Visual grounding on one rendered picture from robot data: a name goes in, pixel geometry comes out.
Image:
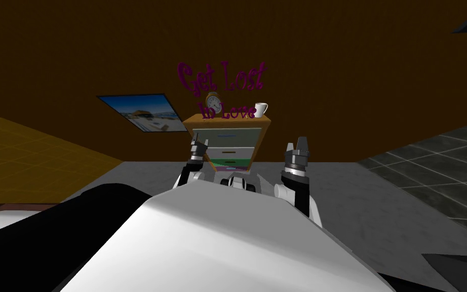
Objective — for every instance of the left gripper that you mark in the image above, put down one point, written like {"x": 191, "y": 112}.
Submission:
{"x": 198, "y": 150}

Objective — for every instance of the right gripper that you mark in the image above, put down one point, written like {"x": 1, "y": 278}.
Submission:
{"x": 297, "y": 159}

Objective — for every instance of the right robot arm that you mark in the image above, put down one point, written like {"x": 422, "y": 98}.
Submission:
{"x": 300, "y": 194}

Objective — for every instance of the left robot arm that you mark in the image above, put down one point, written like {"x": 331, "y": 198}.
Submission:
{"x": 55, "y": 231}

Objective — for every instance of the pale grey drawer front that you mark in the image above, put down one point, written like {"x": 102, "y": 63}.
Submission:
{"x": 233, "y": 138}

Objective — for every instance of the wooden drawer cabinet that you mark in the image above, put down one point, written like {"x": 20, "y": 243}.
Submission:
{"x": 262, "y": 134}

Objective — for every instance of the green drawer front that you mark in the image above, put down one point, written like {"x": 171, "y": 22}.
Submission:
{"x": 233, "y": 163}

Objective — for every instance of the brass alarm clock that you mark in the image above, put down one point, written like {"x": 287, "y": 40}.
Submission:
{"x": 213, "y": 102}

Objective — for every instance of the white mug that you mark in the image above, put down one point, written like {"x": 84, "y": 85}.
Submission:
{"x": 260, "y": 110}

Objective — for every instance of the framed beach picture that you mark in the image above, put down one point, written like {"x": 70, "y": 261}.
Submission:
{"x": 148, "y": 113}

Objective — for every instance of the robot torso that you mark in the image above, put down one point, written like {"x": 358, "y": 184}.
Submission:
{"x": 225, "y": 243}

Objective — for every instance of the purple wall lettering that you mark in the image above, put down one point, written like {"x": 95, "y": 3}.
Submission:
{"x": 225, "y": 79}

